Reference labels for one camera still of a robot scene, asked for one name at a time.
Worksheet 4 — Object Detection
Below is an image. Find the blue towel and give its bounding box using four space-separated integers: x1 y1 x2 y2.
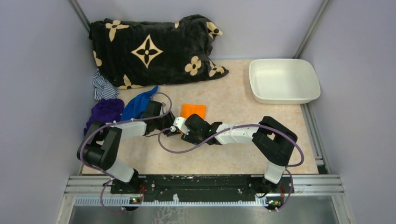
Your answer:
120 86 158 121

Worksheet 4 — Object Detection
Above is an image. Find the orange towel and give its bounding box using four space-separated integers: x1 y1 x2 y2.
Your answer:
180 104 206 119

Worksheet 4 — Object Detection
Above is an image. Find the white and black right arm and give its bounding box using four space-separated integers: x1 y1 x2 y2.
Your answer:
170 114 297 195

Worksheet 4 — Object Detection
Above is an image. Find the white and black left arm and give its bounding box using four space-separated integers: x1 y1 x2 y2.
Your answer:
77 100 176 193

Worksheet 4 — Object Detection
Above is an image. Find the purple towel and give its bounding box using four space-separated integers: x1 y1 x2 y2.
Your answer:
84 98 125 135

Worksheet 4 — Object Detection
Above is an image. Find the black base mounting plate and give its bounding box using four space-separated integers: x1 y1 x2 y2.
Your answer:
110 175 291 203

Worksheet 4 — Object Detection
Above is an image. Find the blue white striped cloth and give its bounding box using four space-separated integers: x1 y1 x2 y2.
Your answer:
92 69 119 101

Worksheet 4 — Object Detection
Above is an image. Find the black floral blanket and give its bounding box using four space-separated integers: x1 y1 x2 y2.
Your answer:
89 14 229 90

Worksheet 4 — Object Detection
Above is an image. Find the white plastic basin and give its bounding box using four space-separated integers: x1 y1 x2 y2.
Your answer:
249 59 321 105

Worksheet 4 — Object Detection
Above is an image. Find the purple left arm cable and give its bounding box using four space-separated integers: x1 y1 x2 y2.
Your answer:
78 91 173 215

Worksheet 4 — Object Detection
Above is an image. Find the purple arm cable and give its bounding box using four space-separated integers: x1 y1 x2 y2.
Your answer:
78 91 173 215
157 123 305 213

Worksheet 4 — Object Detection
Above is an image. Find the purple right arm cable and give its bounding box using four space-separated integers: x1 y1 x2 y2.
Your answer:
157 123 305 213

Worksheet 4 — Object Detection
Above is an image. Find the aluminium frame rail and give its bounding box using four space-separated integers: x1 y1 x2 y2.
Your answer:
56 174 355 224

